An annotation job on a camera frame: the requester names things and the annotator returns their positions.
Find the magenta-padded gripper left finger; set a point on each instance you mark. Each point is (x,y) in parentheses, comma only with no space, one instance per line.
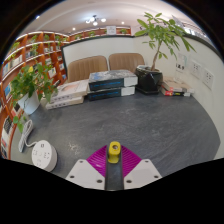
(85,175)

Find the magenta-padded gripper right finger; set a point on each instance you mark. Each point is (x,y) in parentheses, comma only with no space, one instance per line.
(141,174)

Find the yellow charger block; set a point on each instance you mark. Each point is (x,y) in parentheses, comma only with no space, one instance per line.
(114,151)

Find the round white power strip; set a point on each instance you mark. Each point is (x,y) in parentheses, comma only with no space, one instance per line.
(43,155)

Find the thin white book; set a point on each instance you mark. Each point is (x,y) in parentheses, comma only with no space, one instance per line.
(63,103)

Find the dark book with white pages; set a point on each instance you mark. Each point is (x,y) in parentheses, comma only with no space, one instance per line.
(110,93)

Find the large white picture book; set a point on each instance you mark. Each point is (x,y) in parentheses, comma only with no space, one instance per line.
(70,90)

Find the red spine book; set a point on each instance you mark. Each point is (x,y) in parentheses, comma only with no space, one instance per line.
(175,93)

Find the tall plant in black pot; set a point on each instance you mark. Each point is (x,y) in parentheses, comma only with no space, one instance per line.
(148,81)

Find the beige cover book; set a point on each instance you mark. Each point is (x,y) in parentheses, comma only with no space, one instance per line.
(178,85)

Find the thick dark cover book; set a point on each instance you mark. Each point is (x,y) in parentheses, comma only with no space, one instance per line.
(113,80)

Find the tan upholstered chair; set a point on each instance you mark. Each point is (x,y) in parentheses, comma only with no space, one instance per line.
(86,68)
(125,61)

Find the pothos plant in white pot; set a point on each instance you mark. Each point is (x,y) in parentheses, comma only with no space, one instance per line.
(30,80)

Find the white standing card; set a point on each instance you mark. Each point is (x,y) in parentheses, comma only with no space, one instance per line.
(181,68)

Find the orange wooden bookshelf unit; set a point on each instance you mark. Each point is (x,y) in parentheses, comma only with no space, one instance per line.
(13,66)

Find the white framed sign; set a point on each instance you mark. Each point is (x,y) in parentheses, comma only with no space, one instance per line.
(111,30)

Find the multi-bulb ceiling lamp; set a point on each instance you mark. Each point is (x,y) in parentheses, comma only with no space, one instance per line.
(95,20)

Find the white wall socket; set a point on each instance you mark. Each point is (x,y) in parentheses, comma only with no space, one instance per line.
(208,78)
(196,69)

